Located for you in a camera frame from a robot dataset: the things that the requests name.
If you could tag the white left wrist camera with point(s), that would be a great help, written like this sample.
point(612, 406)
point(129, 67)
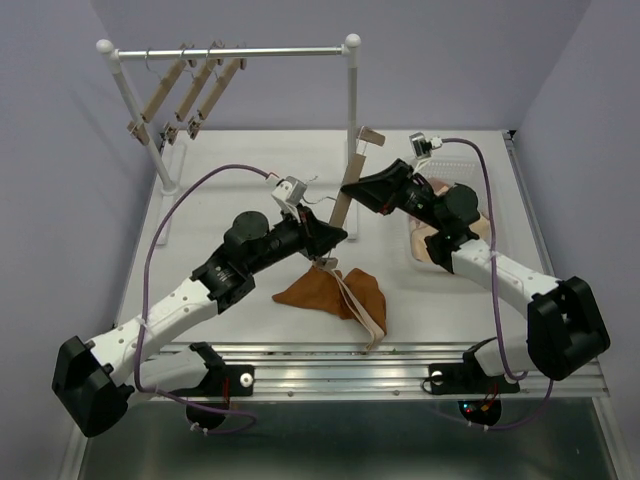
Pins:
point(288, 193)

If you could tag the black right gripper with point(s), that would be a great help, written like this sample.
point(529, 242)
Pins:
point(381, 190)

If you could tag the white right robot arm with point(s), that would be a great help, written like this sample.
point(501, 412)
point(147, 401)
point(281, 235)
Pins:
point(564, 326)

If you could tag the brown underwear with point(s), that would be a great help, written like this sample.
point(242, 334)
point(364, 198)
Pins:
point(354, 296)

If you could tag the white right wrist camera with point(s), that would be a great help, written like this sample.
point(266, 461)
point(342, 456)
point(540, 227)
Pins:
point(423, 148)

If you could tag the beige underwear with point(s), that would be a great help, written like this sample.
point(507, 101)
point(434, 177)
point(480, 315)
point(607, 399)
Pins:
point(418, 231)

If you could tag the wooden clip hanger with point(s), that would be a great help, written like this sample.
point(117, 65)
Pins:
point(137, 128)
point(200, 72)

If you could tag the aluminium mounting rail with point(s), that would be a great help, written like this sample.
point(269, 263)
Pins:
point(319, 358)

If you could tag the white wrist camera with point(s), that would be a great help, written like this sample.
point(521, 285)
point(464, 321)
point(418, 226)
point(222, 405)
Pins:
point(423, 148)
point(288, 193)

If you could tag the wooden hanger with beige cloth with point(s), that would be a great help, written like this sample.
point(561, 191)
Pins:
point(223, 78)

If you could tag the pink underwear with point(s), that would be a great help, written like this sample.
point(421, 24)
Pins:
point(439, 187)

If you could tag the white clothes rack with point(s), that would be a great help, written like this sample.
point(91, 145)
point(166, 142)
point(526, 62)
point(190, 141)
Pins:
point(168, 159)

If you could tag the empty wooden clip hanger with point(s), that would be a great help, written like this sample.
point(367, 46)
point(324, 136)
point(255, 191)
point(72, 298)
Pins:
point(137, 128)

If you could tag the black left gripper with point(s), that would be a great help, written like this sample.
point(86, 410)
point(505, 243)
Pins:
point(315, 236)

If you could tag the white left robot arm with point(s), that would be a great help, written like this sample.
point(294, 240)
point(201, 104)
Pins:
point(98, 380)

